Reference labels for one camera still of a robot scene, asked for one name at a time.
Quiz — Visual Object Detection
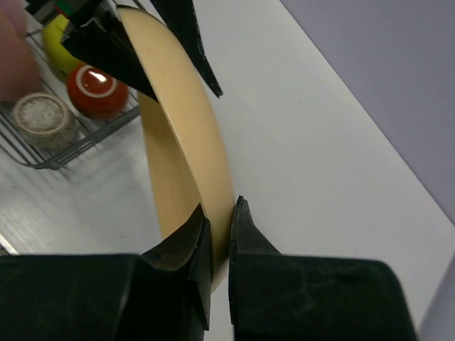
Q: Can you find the metal wire dish rack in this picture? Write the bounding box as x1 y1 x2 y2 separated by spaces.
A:
1 28 139 170

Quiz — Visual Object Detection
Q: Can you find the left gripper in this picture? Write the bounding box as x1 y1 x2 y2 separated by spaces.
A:
26 0 156 99

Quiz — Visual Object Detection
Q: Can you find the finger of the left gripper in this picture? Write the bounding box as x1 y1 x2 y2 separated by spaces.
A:
151 0 223 98

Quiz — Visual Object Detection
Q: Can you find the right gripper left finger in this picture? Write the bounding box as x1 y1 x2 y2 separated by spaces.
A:
1 206 212 340

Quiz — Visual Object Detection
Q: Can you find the pink cup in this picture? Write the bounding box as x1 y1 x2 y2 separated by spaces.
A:
1 1 41 102

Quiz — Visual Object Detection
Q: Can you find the green bowl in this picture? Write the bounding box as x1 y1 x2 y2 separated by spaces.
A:
41 15 84 82

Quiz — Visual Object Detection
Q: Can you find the orange mug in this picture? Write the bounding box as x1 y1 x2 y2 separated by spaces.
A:
66 64 129 120

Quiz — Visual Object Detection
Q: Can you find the small speckled grey cup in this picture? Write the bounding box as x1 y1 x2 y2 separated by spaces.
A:
11 92 79 151

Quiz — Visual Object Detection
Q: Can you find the yellow plate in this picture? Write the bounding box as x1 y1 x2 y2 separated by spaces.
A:
117 6 235 290

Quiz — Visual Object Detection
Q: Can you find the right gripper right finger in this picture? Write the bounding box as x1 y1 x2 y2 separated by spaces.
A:
229 197 418 340

